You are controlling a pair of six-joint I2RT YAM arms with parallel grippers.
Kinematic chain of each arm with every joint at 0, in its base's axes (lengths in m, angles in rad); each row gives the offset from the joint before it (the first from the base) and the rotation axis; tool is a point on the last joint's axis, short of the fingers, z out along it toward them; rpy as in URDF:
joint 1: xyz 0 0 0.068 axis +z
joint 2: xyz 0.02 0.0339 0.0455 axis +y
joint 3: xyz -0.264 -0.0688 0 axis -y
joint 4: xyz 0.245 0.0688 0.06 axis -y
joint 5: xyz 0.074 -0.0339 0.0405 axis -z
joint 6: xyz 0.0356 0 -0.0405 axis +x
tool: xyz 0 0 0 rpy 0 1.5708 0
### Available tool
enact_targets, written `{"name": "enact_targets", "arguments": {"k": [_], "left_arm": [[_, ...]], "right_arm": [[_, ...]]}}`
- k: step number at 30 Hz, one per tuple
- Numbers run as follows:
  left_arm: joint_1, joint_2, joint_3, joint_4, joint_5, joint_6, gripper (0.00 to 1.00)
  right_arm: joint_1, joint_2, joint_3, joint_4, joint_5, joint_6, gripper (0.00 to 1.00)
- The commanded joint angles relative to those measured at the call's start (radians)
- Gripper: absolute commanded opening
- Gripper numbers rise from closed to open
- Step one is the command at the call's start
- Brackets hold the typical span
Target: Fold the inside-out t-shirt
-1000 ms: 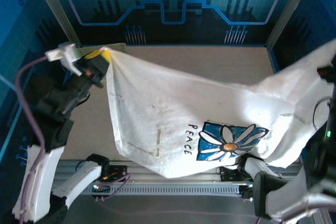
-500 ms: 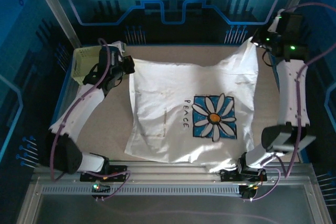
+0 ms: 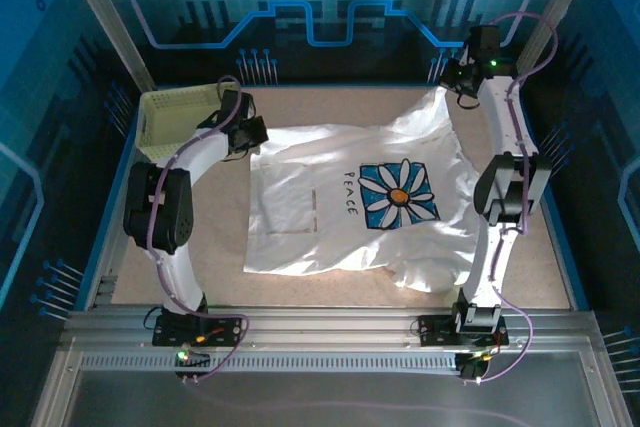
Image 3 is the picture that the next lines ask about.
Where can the grey metal front panel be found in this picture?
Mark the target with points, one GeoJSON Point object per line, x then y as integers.
{"type": "Point", "coordinates": [325, 387]}

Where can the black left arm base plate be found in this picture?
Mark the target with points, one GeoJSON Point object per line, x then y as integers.
{"type": "Point", "coordinates": [225, 332]}

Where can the white t-shirt with flower print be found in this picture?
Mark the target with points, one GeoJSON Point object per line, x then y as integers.
{"type": "Point", "coordinates": [300, 182]}

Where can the pale green perforated plastic basket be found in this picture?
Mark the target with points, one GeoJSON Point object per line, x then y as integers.
{"type": "Point", "coordinates": [170, 112]}

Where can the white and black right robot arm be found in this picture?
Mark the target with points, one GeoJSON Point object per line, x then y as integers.
{"type": "Point", "coordinates": [510, 187]}

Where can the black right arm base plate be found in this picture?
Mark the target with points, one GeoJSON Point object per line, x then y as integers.
{"type": "Point", "coordinates": [435, 329]}

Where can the black controller board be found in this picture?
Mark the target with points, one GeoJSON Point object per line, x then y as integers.
{"type": "Point", "coordinates": [470, 371]}
{"type": "Point", "coordinates": [197, 361]}

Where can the aluminium mounting rail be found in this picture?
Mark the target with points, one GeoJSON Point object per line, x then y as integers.
{"type": "Point", "coordinates": [325, 322]}

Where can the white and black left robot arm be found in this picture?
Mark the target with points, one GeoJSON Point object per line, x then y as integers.
{"type": "Point", "coordinates": [157, 212]}

